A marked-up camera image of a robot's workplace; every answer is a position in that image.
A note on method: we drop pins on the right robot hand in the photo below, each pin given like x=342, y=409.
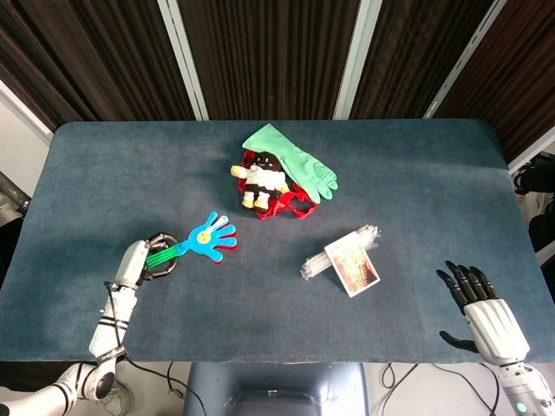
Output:
x=494, y=329

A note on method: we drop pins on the grey-blue robot torso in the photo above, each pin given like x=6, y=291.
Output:
x=277, y=381

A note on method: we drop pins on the black and white plush doll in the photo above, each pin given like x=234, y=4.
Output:
x=262, y=182

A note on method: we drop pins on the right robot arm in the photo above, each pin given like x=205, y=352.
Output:
x=520, y=390

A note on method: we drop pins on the blue table cloth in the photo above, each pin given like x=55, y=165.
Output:
x=260, y=303

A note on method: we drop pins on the dark ribbed screen panel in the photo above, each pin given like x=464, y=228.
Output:
x=420, y=52
x=269, y=52
x=520, y=65
x=86, y=52

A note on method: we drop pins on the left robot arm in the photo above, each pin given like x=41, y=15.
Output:
x=108, y=329

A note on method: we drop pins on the white screen post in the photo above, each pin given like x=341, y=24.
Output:
x=184, y=60
x=356, y=60
x=462, y=60

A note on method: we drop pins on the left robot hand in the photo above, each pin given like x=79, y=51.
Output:
x=132, y=262

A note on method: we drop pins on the green rubber glove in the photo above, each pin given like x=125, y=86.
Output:
x=299, y=160

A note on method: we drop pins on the clear stick packet with card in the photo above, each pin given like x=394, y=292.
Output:
x=353, y=268

